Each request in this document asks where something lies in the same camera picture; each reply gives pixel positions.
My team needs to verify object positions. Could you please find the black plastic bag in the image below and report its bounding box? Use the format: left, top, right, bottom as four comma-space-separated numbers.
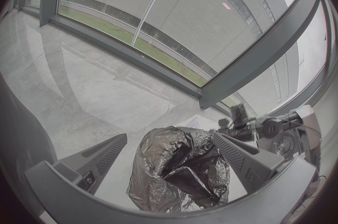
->
126, 126, 231, 213

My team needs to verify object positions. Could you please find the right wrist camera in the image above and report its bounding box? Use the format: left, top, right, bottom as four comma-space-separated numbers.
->
230, 104, 249, 125

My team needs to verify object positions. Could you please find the window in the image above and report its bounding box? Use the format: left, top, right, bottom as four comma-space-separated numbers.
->
0, 0, 338, 118

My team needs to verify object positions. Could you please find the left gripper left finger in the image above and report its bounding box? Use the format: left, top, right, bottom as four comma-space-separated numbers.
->
54, 133, 128, 196

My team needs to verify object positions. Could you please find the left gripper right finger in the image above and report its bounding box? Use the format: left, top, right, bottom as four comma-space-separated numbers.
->
212, 133, 285, 195

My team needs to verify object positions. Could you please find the crumpled white paper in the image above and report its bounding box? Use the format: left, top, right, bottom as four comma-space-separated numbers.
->
176, 116, 222, 135

